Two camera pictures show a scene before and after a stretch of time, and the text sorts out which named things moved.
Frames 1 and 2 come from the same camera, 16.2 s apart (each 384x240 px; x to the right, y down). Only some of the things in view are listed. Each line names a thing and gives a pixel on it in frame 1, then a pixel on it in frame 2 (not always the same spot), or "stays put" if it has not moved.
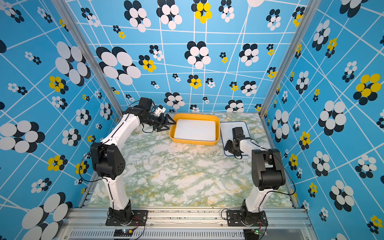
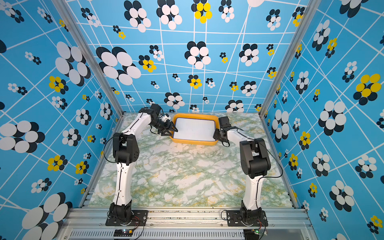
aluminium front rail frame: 185,224 stays put
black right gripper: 227,147 -> 215,136
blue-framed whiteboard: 227,132 -> 194,129
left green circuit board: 123,232 stays put
